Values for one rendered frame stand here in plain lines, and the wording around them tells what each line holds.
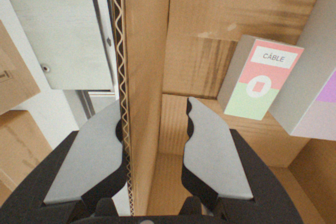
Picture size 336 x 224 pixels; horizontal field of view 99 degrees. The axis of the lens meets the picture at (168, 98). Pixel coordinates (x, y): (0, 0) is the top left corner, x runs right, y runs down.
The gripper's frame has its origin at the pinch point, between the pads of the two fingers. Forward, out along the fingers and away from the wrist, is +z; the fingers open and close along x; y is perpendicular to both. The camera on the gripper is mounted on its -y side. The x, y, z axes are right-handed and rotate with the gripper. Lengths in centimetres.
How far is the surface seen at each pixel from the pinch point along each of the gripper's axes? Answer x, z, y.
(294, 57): 14.9, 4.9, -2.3
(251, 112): 12.4, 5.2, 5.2
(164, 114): 0.5, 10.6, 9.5
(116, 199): -65, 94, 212
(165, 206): 0.6, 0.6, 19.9
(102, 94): -41, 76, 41
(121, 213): -65, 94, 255
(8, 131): -27.9, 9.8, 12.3
